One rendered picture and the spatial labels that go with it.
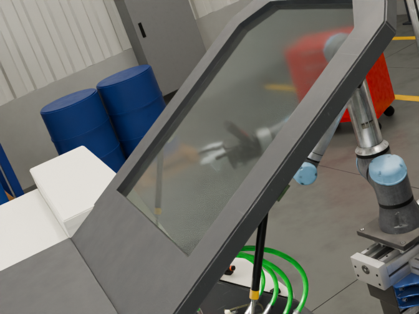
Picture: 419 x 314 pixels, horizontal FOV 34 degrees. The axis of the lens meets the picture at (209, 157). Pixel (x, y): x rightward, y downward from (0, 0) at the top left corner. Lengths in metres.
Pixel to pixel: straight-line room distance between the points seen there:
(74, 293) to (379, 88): 4.70
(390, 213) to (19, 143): 6.24
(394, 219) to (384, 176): 0.16
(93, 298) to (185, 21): 7.06
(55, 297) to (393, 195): 1.15
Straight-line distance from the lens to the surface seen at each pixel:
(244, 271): 2.50
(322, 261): 4.35
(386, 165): 2.28
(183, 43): 8.44
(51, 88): 8.15
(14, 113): 8.06
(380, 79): 6.08
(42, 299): 1.68
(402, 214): 2.31
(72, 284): 1.68
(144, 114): 6.57
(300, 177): 2.18
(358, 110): 2.32
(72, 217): 1.95
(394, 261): 2.31
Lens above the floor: 2.19
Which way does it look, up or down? 19 degrees down
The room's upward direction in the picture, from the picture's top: 20 degrees counter-clockwise
